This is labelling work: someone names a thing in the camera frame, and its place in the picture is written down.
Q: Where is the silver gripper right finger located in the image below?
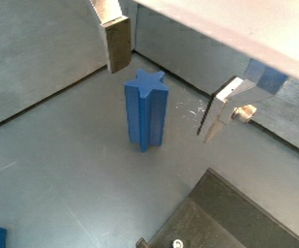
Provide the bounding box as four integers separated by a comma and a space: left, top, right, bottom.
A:
195, 58, 290, 144

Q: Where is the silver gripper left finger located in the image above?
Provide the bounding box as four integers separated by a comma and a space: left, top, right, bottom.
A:
88, 0, 131, 74

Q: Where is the blue star prism peg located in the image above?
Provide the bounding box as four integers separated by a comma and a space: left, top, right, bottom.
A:
124, 69, 168, 152

